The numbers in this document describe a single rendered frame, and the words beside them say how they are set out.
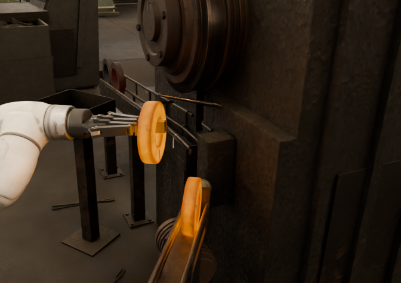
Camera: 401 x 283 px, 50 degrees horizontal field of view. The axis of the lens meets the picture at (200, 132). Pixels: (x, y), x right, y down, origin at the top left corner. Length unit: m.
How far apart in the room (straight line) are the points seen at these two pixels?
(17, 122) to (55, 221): 1.33
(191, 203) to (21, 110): 0.48
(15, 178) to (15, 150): 0.07
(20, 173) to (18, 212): 1.48
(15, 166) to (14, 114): 0.15
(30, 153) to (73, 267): 1.08
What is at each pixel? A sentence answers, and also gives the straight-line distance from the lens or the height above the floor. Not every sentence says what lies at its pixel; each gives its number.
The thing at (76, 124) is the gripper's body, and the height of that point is 0.93.
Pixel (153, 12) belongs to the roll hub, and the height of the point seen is 1.15.
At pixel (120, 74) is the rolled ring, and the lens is 2.28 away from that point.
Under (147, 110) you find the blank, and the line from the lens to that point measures 1.01.
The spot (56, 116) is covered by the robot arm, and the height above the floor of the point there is 0.94.
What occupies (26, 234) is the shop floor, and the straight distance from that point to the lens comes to 2.35.
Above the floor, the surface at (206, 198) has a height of 0.69.
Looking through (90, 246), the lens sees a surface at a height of 0.01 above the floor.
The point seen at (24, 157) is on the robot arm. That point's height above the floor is 0.87.
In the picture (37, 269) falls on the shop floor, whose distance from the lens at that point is 2.12.
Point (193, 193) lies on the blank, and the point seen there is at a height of 0.77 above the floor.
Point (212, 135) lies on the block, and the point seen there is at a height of 0.80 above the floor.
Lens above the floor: 1.32
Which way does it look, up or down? 23 degrees down
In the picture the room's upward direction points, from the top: 2 degrees clockwise
